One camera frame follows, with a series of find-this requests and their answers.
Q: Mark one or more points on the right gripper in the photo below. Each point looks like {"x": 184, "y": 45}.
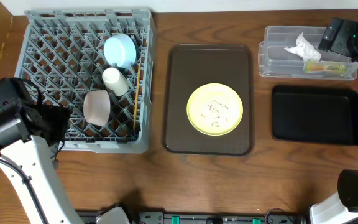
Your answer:
{"x": 327, "y": 33}

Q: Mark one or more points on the black tray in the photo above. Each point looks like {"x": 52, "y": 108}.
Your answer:
{"x": 315, "y": 114}

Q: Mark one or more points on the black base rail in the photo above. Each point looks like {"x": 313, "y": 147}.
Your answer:
{"x": 154, "y": 217}

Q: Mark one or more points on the dark brown serving tray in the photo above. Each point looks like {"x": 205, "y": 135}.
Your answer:
{"x": 192, "y": 66}

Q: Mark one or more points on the clear plastic bin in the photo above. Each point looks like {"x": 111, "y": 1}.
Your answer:
{"x": 275, "y": 61}

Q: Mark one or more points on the light blue bowl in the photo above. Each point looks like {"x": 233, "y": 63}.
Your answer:
{"x": 120, "y": 50}

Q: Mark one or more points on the cream plastic cup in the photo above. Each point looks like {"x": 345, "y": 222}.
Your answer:
{"x": 115, "y": 81}

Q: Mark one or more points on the grey plastic dish rack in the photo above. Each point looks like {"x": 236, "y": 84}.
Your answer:
{"x": 62, "y": 55}

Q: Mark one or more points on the white tissue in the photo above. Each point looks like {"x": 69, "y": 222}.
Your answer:
{"x": 304, "y": 50}

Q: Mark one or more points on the green yellow snack wrapper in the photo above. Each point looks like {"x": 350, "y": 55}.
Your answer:
{"x": 320, "y": 67}

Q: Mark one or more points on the yellow plate with food scraps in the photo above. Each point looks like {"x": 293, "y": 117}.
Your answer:
{"x": 214, "y": 109}

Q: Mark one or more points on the wooden chopstick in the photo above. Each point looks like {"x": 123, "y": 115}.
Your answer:
{"x": 136, "y": 96}

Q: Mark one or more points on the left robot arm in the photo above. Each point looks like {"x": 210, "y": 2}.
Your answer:
{"x": 31, "y": 135}

